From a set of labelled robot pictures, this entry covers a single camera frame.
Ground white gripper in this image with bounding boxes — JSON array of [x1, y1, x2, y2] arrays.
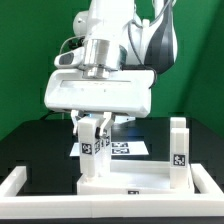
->
[[44, 69, 155, 139]]

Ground white desk tabletop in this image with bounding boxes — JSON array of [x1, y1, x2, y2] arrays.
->
[[77, 160, 195, 195]]

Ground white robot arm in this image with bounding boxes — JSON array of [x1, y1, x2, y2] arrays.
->
[[44, 0, 177, 137]]

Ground fiducial marker sheet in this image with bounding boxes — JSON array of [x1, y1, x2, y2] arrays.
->
[[69, 140, 150, 157]]

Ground white U-shaped fence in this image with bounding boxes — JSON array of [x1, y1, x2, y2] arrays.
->
[[0, 164, 224, 219]]

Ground black cables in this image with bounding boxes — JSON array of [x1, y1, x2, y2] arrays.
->
[[39, 111, 73, 121]]

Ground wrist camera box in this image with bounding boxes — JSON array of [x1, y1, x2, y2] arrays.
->
[[54, 47, 85, 69]]

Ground white cable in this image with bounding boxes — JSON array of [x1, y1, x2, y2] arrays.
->
[[59, 35, 81, 56]]

